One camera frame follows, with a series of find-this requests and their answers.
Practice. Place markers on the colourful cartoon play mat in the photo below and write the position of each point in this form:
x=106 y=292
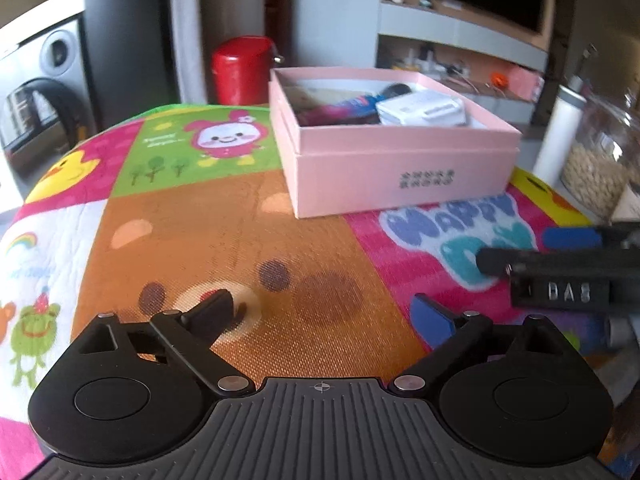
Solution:
x=162 y=211

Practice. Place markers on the pink cardboard box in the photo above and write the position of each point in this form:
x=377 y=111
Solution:
x=349 y=168

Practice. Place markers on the red cylindrical canister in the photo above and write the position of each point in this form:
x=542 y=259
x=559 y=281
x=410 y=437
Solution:
x=241 y=69

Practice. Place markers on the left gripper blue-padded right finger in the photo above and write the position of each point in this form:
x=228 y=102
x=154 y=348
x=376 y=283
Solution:
x=508 y=392

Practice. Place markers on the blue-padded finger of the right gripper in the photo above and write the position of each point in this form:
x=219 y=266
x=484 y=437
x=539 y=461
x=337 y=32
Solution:
x=587 y=237

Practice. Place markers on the white product box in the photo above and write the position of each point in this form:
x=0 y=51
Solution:
x=426 y=108

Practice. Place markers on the cream lotion tube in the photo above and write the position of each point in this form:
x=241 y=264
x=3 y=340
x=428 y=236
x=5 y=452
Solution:
x=302 y=99

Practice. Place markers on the grey washing machine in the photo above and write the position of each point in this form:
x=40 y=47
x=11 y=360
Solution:
x=46 y=97

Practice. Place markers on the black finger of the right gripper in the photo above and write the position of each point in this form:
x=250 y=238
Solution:
x=494 y=261

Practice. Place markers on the white cylinder bottle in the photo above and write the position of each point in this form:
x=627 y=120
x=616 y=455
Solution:
x=562 y=127

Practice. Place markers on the blue pink tube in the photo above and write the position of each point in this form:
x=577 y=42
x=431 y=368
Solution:
x=355 y=111

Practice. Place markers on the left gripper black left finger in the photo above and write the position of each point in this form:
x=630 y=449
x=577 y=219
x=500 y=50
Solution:
x=128 y=392

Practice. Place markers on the grey TV shelf unit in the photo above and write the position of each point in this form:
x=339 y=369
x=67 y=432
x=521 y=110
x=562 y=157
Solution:
x=495 y=62

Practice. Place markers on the glass jar with beans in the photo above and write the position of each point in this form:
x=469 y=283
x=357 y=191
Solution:
x=604 y=156

